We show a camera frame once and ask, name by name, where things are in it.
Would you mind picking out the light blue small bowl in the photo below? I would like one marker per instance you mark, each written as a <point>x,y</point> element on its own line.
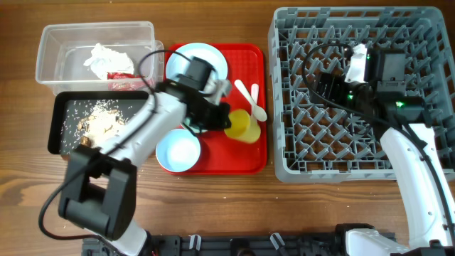
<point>178,151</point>

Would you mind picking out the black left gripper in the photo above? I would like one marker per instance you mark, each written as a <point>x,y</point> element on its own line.
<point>222,121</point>

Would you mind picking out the white plastic spoon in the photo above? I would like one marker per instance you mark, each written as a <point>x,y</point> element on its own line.
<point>257,112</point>

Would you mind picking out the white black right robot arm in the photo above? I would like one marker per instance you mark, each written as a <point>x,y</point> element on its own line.
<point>374,88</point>

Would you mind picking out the white tissue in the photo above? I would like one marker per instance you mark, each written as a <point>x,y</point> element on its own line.
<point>104,61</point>

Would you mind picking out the clear plastic waste bin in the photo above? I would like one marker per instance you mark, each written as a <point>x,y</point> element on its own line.
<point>65,47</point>

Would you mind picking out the red serving tray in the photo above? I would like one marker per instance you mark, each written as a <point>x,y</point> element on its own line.
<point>221,155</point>

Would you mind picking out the black waste tray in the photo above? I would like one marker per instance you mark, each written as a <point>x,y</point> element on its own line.
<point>62,98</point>

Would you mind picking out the yellow cup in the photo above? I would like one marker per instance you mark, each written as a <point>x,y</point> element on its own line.
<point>244,128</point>

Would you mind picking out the red snack wrapper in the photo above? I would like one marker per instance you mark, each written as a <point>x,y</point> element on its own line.
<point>125,82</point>

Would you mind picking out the grey dishwasher rack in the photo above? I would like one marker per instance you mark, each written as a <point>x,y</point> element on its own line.
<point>314,143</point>

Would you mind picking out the light blue plate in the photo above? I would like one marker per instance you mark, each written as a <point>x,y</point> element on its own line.
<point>178,62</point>

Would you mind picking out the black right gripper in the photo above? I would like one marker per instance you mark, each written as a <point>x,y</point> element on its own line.
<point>335,82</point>

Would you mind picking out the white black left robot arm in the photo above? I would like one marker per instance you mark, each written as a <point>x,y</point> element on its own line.
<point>99,190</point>

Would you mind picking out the rice and nutshell leftovers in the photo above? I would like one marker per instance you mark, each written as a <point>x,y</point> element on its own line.
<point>92,122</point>

